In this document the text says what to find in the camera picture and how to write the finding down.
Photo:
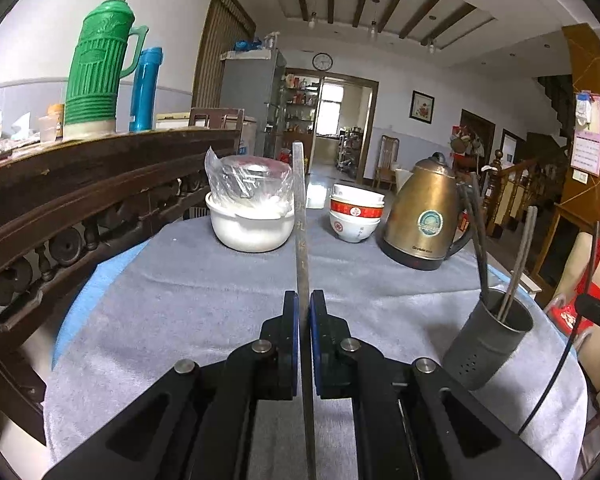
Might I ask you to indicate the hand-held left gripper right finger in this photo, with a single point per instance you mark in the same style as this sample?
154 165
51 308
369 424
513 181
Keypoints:
314 345

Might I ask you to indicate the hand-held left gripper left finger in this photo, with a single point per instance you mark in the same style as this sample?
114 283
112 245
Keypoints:
293 345

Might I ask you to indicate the dark wooden chopstick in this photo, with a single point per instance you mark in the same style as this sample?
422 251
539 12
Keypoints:
302 240
480 250
522 260
472 240

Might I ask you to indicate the chopsticks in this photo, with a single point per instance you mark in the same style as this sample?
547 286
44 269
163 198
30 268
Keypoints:
514 260

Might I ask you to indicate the grey metal utensil holder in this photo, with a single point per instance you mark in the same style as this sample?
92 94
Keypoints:
480 350

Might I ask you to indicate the grey towel table cloth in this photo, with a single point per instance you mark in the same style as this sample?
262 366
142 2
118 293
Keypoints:
205 300

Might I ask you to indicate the white ceramic pot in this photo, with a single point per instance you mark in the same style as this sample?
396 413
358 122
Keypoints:
250 232

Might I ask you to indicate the white bowl red emblem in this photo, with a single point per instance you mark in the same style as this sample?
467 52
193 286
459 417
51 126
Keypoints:
354 230

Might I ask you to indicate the red banded white bowl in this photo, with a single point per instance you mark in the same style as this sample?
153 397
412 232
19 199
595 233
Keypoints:
356 205

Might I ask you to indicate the wooden stair railing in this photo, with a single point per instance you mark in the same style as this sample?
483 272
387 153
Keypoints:
510 185

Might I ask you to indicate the gold electric kettle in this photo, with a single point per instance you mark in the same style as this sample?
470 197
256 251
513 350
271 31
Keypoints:
420 210

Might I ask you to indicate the clear plastic bag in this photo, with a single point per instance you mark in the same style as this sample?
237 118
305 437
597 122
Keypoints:
245 175

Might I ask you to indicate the wooden chair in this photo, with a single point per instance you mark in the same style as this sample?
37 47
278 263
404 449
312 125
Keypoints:
387 157

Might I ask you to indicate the blue table cover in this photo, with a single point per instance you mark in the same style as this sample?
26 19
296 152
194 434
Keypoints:
87 295

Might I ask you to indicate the red hanging decorations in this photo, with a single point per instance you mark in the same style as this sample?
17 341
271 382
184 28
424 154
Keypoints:
466 141

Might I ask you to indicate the shelf with bottles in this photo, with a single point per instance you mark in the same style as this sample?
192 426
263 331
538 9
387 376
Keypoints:
300 105

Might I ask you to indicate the grey refrigerator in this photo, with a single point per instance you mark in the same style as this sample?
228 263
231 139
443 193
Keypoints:
250 100

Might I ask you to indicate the blue thermos bottle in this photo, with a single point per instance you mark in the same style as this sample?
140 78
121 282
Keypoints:
145 90

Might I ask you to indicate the brown wooden door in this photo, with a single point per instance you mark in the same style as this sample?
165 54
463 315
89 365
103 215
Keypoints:
220 50

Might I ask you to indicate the pendant ceiling lamp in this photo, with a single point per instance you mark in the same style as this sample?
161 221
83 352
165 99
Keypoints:
312 21
432 47
374 27

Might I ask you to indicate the orange lidded jar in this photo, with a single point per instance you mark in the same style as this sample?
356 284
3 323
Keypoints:
56 122

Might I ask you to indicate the clear plastic cup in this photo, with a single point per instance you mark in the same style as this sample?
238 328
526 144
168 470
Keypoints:
46 130

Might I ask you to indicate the green thermos flask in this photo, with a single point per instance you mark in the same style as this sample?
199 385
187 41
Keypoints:
97 70

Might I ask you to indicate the pink wall calendar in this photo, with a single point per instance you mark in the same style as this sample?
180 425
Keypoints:
587 135

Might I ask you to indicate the framed wall picture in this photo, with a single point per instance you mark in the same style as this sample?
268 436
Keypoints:
422 107

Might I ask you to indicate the round wall clock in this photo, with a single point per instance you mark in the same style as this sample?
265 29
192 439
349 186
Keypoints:
322 61

